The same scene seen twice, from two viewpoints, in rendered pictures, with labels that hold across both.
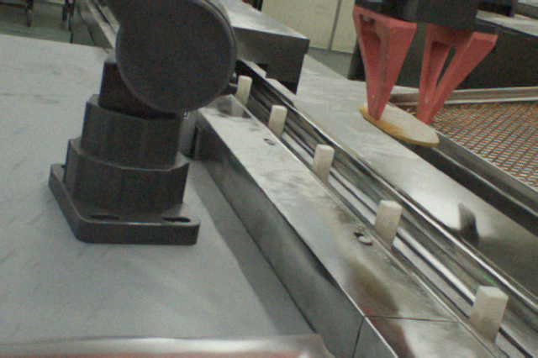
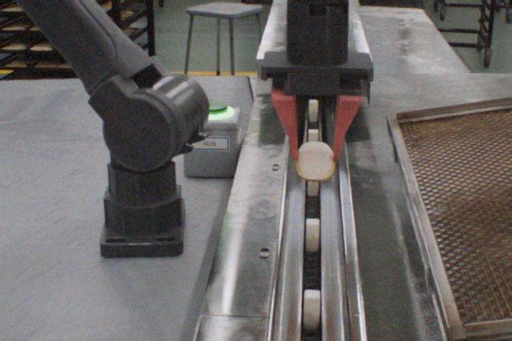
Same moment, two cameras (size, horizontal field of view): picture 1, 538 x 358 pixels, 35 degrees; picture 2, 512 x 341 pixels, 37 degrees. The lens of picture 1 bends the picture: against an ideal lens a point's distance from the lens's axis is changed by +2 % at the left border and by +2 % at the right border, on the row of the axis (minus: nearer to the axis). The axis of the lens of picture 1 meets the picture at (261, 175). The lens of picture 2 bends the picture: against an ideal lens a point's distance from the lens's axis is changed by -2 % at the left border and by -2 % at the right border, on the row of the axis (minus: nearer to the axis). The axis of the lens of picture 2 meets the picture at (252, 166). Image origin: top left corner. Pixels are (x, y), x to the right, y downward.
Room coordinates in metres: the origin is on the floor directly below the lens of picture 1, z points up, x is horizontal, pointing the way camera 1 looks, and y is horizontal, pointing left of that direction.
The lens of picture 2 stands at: (-0.07, -0.32, 1.19)
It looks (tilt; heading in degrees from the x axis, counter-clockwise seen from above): 21 degrees down; 23
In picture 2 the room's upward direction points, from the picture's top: straight up
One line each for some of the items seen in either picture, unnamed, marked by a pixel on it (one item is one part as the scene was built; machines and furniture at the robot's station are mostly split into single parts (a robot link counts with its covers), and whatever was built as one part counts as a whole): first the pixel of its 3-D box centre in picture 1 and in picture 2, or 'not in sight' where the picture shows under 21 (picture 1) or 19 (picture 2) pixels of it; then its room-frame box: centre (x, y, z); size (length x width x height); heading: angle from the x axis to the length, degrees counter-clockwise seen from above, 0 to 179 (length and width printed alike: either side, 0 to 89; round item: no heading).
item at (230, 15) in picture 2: not in sight; (225, 46); (3.92, 1.58, 0.23); 0.36 x 0.36 x 0.46; 81
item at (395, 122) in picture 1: (397, 119); (315, 158); (0.61, -0.09, 0.93); 0.10 x 0.04 x 0.01; 19
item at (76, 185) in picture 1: (128, 160); (142, 198); (0.59, 0.10, 0.86); 0.12 x 0.09 x 0.08; 27
